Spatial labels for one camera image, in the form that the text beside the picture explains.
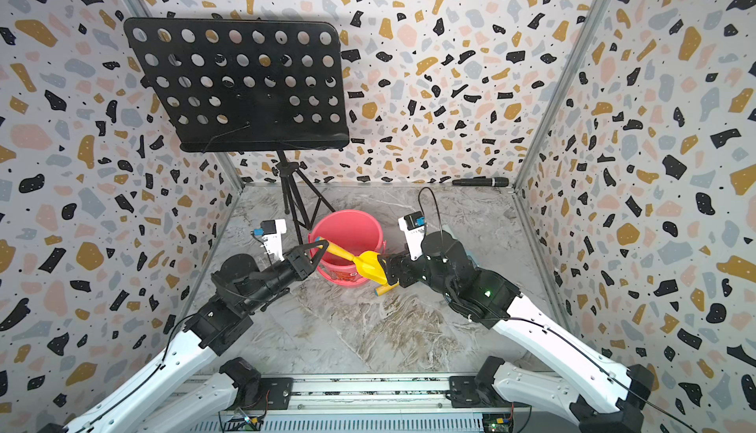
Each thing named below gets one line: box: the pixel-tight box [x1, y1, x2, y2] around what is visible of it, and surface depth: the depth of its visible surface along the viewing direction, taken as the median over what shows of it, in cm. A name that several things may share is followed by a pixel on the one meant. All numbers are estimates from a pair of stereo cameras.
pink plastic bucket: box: [308, 209, 386, 288], surface depth 89 cm
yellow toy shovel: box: [315, 236, 387, 285], surface depth 74 cm
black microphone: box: [451, 176, 510, 187], surface depth 127 cm
